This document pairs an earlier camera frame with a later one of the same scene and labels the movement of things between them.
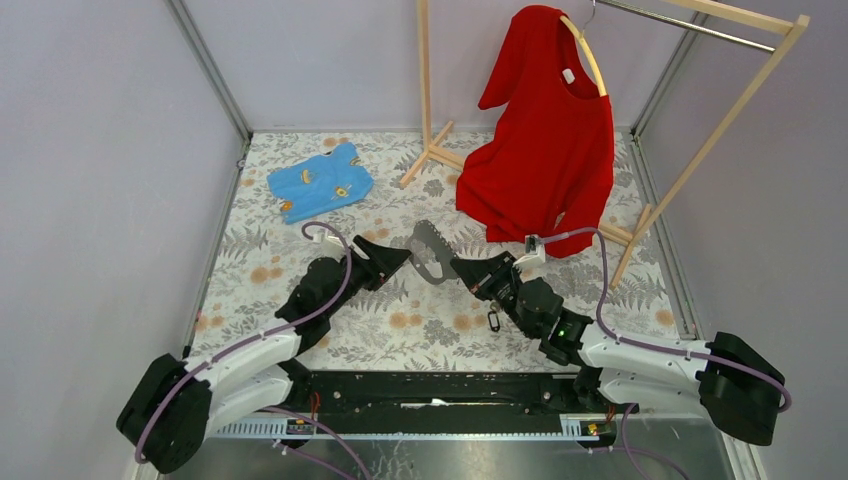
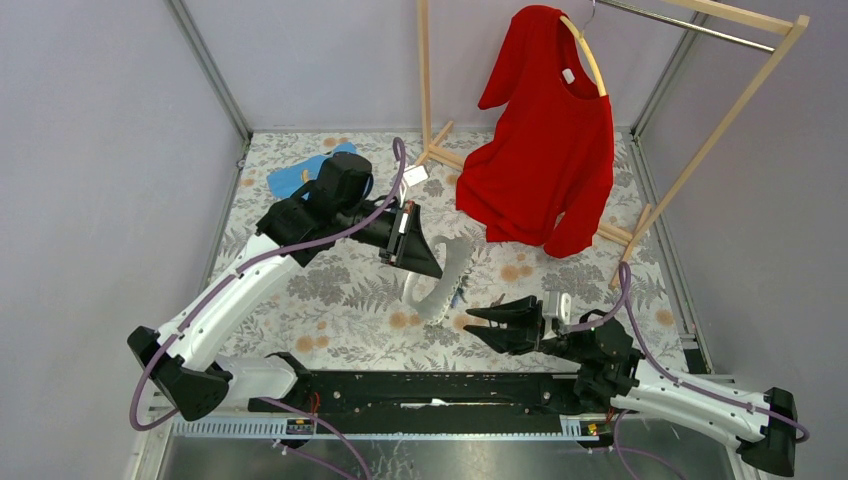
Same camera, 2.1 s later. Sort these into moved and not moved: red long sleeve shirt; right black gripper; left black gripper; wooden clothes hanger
Moved: left black gripper; right black gripper
Not moved: red long sleeve shirt; wooden clothes hanger
